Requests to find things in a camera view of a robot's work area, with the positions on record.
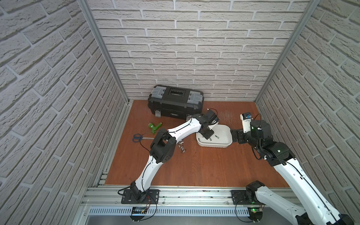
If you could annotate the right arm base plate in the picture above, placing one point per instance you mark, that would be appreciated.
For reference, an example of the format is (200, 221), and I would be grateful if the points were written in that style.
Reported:
(242, 197)

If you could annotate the right aluminium corner post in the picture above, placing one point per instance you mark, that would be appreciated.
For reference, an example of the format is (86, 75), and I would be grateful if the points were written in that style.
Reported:
(311, 7)

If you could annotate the controller board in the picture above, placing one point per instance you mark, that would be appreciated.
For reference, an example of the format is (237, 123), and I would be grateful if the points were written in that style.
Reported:
(138, 213)
(255, 214)

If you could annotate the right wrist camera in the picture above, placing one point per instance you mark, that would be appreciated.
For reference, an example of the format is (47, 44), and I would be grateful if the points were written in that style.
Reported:
(246, 120)

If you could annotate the left controller board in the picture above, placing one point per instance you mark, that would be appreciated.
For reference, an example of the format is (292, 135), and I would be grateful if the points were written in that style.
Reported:
(138, 213)

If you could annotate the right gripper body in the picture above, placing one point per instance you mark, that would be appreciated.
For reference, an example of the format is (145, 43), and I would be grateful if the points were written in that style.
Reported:
(242, 138)

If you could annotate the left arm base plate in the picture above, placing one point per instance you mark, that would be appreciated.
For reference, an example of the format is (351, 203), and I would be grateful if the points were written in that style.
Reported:
(150, 196)

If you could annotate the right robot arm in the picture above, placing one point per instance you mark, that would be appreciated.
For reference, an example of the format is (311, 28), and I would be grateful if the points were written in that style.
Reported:
(314, 209)

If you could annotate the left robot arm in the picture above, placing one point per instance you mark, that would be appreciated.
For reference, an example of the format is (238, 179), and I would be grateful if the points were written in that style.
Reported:
(163, 146)

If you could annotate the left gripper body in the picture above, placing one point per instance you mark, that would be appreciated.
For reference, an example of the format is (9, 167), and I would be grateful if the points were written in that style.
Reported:
(206, 132)

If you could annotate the right controller board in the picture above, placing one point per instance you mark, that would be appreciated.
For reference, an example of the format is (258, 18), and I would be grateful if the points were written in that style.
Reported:
(255, 214)

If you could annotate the aluminium front rail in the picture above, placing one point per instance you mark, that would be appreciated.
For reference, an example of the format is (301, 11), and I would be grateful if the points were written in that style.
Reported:
(173, 201)

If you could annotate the black plastic toolbox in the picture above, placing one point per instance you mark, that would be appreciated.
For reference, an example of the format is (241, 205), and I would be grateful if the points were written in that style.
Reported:
(175, 102)

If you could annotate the blue handled scissors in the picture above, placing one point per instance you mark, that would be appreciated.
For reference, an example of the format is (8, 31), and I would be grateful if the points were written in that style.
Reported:
(138, 138)

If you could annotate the left aluminium corner post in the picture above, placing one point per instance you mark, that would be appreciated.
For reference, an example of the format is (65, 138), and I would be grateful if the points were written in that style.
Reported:
(102, 46)

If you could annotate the aluminium corner post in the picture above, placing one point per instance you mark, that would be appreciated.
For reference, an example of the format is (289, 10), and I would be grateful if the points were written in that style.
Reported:
(102, 46)
(311, 7)

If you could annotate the white plastic storage box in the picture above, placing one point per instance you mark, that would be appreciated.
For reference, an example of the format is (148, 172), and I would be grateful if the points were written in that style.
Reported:
(224, 134)

